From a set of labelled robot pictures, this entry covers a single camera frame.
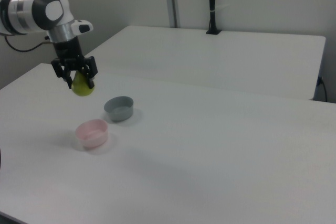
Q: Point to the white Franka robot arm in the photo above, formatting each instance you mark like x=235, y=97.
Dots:
x=21, y=11

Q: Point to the grey plastic bowl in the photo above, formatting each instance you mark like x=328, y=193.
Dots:
x=119, y=111

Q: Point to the white side table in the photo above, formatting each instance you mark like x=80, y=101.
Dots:
x=210, y=61

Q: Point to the green yellow pear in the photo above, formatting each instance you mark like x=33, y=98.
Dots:
x=82, y=89

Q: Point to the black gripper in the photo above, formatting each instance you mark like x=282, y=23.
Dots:
x=68, y=52

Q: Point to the pink plastic bowl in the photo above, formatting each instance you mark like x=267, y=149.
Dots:
x=92, y=134

